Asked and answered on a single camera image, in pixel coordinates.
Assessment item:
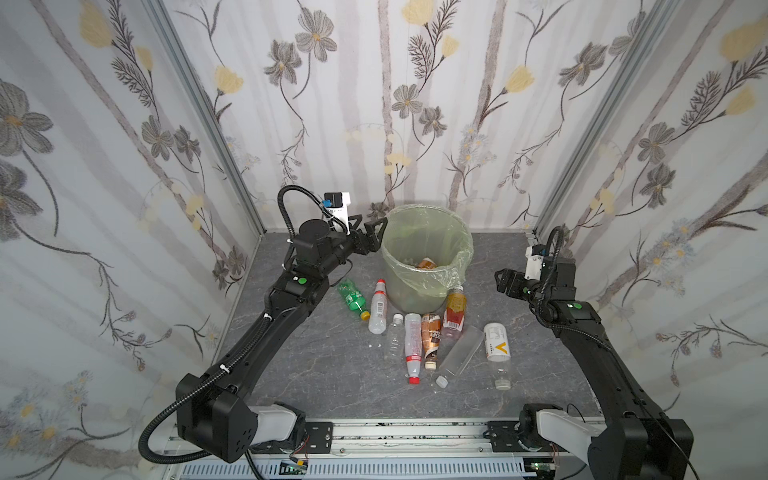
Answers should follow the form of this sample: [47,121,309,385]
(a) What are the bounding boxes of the green plastic bottle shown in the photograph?
[337,279,370,321]

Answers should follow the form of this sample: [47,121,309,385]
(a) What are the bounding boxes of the brown label coffee bottle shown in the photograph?
[416,258,438,270]

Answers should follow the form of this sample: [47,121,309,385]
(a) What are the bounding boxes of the white label yellow V bottle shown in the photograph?
[483,322,511,391]

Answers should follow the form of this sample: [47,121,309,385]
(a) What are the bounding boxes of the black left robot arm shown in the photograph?
[174,218,388,463]

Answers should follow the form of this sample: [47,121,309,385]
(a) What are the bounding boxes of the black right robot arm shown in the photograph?
[494,258,694,479]

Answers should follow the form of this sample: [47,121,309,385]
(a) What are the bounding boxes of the green lined waste bin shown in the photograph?
[381,204,474,314]

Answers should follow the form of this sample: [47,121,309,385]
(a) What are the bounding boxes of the orange drink bottle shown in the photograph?
[442,285,467,339]

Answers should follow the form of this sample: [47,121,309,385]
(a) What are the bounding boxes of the large clear empty bottle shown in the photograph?
[435,326,484,389]

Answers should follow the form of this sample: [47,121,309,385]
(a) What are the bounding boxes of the white bottle red cap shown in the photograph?
[368,279,388,335]

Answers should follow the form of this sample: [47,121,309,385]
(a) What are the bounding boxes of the brown label milk tea bottle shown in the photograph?
[421,313,442,371]

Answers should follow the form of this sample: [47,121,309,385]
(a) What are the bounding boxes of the clear bottle red label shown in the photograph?
[404,313,422,385]

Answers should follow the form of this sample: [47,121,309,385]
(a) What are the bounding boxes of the small clear bottle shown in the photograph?
[386,313,404,360]

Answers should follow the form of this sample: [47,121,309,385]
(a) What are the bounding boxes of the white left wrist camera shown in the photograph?
[323,192,351,234]

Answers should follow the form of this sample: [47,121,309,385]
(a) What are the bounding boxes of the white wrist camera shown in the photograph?
[524,244,548,280]
[323,192,351,234]

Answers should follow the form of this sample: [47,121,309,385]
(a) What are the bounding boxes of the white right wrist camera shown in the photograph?
[524,244,548,280]

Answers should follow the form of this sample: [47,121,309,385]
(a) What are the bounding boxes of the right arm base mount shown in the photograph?
[483,403,564,453]

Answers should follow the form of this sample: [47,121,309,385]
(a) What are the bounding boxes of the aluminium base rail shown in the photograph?
[164,418,592,479]

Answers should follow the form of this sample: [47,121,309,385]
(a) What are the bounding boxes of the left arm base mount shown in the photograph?
[249,402,334,455]

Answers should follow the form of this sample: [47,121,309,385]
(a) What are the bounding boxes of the white vented cable duct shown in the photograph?
[176,458,538,480]

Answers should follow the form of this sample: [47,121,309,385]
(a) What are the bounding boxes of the black corrugated left cable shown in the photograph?
[137,359,241,465]

